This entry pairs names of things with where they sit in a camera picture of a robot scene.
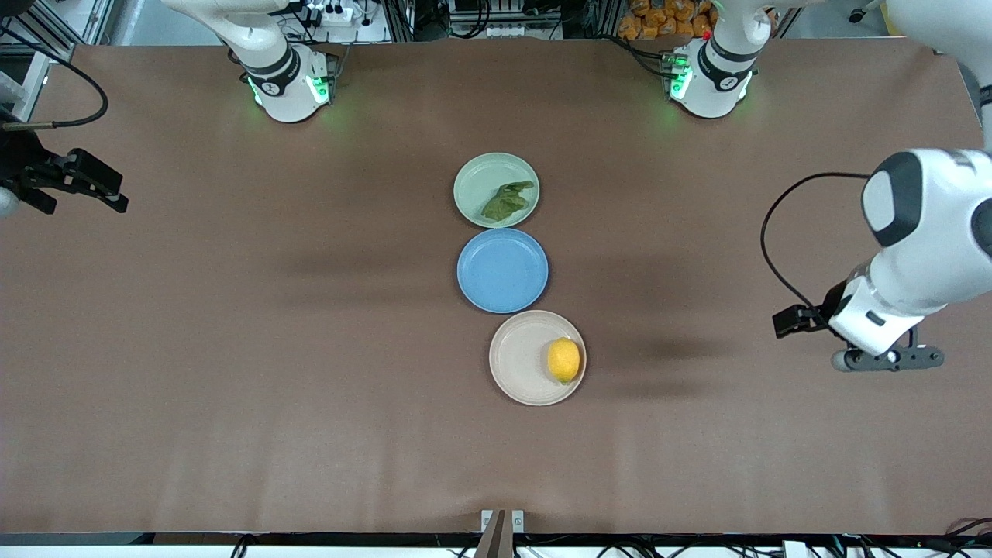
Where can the white socket strip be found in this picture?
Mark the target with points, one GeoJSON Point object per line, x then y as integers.
{"type": "Point", "coordinates": [511, 31]}

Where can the aluminium frame profile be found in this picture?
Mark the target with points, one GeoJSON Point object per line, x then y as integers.
{"type": "Point", "coordinates": [46, 31]}

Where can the green lettuce leaf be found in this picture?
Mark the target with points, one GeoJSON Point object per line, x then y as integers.
{"type": "Point", "coordinates": [505, 201]}

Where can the beige plate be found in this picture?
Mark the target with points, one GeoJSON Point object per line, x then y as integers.
{"type": "Point", "coordinates": [519, 360]}

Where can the small white box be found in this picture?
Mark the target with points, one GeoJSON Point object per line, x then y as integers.
{"type": "Point", "coordinates": [795, 549]}

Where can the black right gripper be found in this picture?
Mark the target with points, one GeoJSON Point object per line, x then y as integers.
{"type": "Point", "coordinates": [23, 161]}

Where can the left arm wrist camera bar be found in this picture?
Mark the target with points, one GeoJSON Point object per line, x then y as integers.
{"type": "Point", "coordinates": [891, 359]}

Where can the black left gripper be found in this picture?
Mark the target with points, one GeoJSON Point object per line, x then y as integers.
{"type": "Point", "coordinates": [829, 301]}

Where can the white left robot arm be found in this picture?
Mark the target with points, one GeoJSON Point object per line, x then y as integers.
{"type": "Point", "coordinates": [930, 225]}

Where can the orange snack bags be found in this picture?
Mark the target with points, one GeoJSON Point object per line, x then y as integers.
{"type": "Point", "coordinates": [666, 19]}

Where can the yellow lemon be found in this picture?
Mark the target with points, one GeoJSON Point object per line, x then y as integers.
{"type": "Point", "coordinates": [563, 360]}

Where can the white power strip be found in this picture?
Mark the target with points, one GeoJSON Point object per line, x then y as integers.
{"type": "Point", "coordinates": [333, 13]}

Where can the light green plate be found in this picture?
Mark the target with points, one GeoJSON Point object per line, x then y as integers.
{"type": "Point", "coordinates": [477, 182]}

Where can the blue plate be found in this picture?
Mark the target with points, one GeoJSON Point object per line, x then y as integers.
{"type": "Point", "coordinates": [502, 270]}

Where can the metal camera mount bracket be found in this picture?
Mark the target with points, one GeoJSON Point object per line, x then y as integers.
{"type": "Point", "coordinates": [496, 535]}

